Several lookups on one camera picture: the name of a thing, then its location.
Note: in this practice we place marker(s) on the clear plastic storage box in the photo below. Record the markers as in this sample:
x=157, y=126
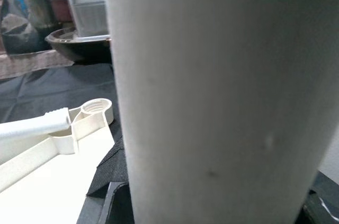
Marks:
x=87, y=12

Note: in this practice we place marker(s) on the dark maroon container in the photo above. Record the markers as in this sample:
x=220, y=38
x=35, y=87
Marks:
x=59, y=7

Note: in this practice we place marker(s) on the shiny black plastic bag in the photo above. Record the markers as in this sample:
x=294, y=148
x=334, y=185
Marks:
x=21, y=30

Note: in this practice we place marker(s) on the black round basin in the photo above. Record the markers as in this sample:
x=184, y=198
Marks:
x=79, y=52

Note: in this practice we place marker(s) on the white plastic table leg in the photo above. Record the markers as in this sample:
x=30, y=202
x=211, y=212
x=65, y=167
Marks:
x=212, y=102
x=26, y=128

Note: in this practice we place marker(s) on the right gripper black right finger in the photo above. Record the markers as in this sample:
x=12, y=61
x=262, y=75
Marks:
x=323, y=208

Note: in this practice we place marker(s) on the grey cloth covered ledge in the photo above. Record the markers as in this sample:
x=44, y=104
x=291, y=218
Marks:
x=26, y=65

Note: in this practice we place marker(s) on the white plastic children table top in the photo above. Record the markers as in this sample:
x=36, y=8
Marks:
x=39, y=181

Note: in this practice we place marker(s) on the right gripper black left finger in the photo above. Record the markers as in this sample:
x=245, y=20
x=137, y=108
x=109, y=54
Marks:
x=114, y=208

